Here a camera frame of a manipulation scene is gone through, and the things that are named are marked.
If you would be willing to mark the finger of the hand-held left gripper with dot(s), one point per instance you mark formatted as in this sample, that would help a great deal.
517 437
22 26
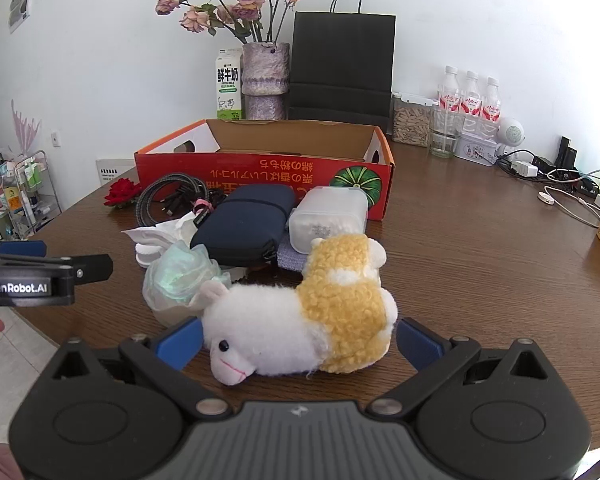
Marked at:
92 267
27 248

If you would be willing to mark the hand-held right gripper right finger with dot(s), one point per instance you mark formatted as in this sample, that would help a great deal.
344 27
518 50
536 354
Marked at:
420 342

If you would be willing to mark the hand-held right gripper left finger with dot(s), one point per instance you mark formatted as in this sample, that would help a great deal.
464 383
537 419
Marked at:
180 337

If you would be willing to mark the white ribbed lid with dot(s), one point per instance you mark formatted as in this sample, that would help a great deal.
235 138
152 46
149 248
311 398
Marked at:
147 256

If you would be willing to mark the white tissue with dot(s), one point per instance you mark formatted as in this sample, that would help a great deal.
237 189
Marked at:
155 232

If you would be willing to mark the red artificial rose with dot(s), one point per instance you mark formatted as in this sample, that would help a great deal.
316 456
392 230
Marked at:
122 192

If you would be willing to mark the white and yellow plush sheep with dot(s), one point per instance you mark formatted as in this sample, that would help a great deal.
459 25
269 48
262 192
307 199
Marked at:
280 320

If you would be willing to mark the navy zip pouch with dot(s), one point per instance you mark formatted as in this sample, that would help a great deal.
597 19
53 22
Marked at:
245 225

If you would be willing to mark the purple fabric pouch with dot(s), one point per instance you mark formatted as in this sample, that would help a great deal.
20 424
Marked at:
290 260

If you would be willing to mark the translucent plastic box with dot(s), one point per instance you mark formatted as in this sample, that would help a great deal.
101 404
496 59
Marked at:
325 215

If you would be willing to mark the red cardboard box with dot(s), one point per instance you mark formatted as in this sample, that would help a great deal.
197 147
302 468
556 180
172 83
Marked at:
280 175

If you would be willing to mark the metal storage rack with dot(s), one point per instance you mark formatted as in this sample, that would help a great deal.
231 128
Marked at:
27 195

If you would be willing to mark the white board with labels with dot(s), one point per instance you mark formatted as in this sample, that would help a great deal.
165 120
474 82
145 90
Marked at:
112 172

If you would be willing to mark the white tin box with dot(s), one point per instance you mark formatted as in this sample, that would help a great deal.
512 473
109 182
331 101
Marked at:
475 152

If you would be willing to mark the white charger plug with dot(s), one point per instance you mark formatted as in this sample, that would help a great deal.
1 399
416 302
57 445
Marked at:
524 169

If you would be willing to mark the clear drinking glass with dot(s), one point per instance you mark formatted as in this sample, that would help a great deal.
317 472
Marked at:
441 140

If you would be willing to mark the clear jar of seeds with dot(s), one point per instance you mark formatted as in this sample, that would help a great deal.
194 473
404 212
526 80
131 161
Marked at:
411 125

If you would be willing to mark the milk carton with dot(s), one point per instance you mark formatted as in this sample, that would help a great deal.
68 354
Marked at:
228 85

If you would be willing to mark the white round speaker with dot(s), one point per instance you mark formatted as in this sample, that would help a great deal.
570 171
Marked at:
512 132

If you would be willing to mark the black upright device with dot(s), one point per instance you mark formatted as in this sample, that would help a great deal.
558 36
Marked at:
566 152

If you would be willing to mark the water bottle with red label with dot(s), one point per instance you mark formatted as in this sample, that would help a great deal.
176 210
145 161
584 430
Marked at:
449 100
471 105
491 107

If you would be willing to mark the purple stone vase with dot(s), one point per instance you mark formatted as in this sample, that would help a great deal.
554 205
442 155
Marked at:
265 80

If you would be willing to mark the black paper bag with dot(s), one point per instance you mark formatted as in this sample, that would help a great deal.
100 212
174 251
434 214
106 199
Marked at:
342 60

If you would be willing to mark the white wall socket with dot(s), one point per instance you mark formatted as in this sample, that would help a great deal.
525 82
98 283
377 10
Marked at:
56 138

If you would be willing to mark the wall picture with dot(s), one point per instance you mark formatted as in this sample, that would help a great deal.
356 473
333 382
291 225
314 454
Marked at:
21 2

